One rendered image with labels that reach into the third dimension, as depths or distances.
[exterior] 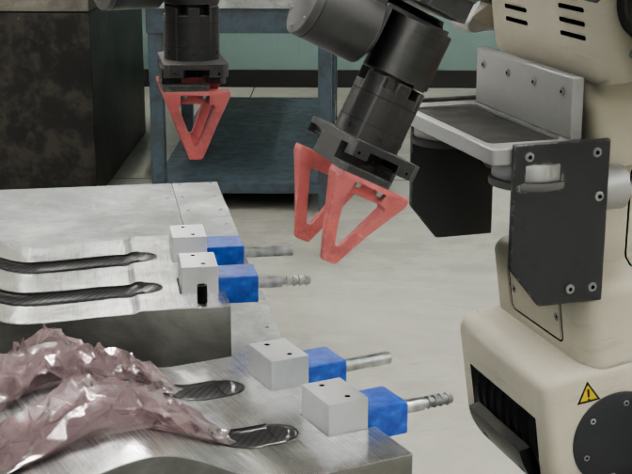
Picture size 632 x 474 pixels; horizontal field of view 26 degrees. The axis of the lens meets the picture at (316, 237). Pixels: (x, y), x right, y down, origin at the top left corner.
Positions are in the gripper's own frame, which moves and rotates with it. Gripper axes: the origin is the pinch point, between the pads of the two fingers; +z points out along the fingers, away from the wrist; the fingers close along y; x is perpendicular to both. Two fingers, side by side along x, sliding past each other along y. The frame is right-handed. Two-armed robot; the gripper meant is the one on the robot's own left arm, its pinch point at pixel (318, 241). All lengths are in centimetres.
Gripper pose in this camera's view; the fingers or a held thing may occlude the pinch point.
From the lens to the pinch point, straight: 113.0
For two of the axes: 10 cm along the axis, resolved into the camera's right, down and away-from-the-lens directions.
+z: -4.2, 9.0, 1.1
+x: 8.5, 3.5, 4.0
